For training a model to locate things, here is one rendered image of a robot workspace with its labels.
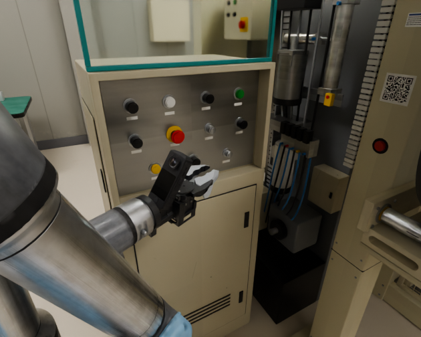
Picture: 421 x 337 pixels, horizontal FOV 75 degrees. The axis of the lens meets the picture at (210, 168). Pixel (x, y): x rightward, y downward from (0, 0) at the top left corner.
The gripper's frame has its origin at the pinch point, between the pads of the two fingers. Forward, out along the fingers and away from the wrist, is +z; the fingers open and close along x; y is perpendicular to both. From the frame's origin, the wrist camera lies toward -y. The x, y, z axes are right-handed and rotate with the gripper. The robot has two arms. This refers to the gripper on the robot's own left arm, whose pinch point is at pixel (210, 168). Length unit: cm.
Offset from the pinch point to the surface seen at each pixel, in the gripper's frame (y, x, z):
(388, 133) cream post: -8, 29, 42
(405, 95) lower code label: -18, 29, 42
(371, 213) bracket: 10.2, 34.1, 29.0
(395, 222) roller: 11, 40, 30
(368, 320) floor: 100, 57, 79
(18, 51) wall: 35, -333, 77
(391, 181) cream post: 5, 35, 40
